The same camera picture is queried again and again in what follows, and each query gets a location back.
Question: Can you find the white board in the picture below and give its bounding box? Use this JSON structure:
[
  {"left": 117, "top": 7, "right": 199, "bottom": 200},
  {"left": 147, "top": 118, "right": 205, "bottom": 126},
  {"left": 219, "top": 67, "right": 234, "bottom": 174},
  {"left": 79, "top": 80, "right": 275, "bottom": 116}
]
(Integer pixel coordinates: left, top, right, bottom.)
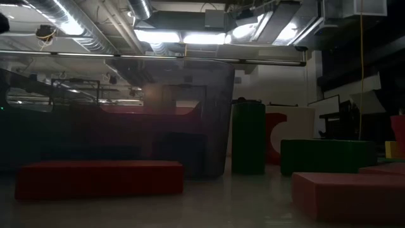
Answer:
[{"left": 308, "top": 94, "right": 341, "bottom": 134}]

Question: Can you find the blue wooden block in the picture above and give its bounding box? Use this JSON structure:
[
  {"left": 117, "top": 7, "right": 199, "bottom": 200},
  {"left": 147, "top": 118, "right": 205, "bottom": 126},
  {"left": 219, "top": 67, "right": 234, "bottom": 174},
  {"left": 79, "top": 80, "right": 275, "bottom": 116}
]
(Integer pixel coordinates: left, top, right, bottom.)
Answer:
[{"left": 155, "top": 132, "right": 208, "bottom": 177}]

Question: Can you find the silver spiral ventilation duct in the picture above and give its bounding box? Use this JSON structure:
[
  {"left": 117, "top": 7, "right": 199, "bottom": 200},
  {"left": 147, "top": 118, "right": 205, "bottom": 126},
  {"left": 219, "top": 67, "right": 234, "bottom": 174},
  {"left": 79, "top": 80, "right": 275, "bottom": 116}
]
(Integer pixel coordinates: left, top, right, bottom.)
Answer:
[{"left": 18, "top": 0, "right": 118, "bottom": 55}]

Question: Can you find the yellow wooden block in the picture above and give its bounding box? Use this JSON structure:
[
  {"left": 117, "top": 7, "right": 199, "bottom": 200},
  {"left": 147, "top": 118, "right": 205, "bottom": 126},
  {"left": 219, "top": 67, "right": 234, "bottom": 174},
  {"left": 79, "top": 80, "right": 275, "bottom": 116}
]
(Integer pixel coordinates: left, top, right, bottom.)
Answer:
[{"left": 384, "top": 140, "right": 400, "bottom": 160}]

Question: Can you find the gray ceiling junction box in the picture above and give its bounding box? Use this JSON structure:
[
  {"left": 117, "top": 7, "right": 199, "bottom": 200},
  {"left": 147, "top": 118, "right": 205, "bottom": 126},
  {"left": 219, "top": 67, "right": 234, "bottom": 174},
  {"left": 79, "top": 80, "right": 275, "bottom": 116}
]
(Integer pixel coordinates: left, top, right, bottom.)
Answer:
[{"left": 204, "top": 9, "right": 226, "bottom": 30}]

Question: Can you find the metal overhead rail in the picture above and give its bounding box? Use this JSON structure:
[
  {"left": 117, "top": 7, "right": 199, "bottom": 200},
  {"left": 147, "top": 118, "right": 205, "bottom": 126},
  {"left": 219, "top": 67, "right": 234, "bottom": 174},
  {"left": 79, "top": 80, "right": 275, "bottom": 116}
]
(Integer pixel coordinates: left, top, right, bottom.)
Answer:
[{"left": 0, "top": 49, "right": 307, "bottom": 67}]

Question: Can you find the red arch wooden block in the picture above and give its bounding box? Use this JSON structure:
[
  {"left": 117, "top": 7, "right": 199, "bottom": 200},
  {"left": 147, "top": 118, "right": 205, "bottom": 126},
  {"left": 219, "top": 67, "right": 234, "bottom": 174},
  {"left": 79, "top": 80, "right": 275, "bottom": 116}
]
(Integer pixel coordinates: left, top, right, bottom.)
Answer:
[{"left": 265, "top": 112, "right": 288, "bottom": 165}]

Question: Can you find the silver round ceiling duct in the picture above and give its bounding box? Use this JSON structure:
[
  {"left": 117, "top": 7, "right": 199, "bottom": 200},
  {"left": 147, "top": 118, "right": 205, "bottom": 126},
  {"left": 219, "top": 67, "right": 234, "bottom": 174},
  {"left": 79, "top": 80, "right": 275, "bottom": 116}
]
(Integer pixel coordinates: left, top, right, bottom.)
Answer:
[{"left": 126, "top": 0, "right": 153, "bottom": 22}]

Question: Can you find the pink wooden block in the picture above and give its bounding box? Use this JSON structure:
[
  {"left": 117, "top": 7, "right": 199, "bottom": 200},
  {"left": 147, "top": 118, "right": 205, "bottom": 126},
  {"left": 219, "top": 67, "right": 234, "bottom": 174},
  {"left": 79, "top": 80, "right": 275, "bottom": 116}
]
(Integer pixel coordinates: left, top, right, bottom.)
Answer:
[
  {"left": 358, "top": 162, "right": 405, "bottom": 175},
  {"left": 290, "top": 172, "right": 405, "bottom": 222}
]

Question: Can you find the dark green wooden block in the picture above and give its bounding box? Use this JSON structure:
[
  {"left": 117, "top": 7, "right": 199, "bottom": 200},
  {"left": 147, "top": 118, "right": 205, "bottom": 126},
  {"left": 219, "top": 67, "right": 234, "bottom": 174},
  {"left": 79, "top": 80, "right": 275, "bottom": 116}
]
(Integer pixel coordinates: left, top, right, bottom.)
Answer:
[{"left": 231, "top": 101, "right": 266, "bottom": 175}]

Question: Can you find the black yellow cable reel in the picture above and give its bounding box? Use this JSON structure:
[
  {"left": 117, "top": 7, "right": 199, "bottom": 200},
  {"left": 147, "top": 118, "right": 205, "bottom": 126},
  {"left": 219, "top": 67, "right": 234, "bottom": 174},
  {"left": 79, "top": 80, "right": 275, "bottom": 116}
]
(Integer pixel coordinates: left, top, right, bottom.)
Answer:
[{"left": 34, "top": 23, "right": 58, "bottom": 51}]

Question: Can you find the green arch wooden block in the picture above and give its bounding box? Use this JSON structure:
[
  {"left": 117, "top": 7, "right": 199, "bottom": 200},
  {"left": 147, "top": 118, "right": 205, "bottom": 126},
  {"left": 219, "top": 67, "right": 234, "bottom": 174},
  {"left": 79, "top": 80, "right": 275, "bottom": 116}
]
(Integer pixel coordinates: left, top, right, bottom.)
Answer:
[{"left": 280, "top": 139, "right": 378, "bottom": 177}]

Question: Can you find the bright ceiling light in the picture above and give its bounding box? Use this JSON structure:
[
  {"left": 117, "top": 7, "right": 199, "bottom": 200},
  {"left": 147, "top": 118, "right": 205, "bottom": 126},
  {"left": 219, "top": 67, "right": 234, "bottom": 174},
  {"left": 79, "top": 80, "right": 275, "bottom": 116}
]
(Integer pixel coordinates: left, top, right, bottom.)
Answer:
[
  {"left": 134, "top": 29, "right": 181, "bottom": 44},
  {"left": 182, "top": 31, "right": 227, "bottom": 45}
]

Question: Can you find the gray translucent plastic bin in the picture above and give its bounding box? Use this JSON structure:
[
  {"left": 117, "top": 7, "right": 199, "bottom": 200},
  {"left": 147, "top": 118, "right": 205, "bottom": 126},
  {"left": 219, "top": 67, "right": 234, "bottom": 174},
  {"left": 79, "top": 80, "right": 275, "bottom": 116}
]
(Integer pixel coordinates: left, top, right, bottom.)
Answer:
[{"left": 0, "top": 52, "right": 237, "bottom": 178}]

